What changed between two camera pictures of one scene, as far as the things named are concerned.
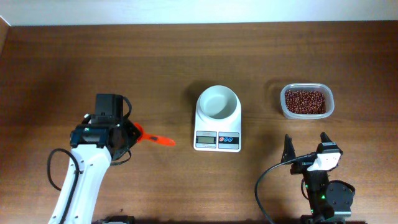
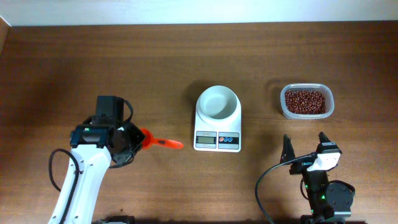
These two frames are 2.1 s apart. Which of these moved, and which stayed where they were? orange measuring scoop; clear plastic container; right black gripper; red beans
Moved: orange measuring scoop
Stayed: red beans; clear plastic container; right black gripper
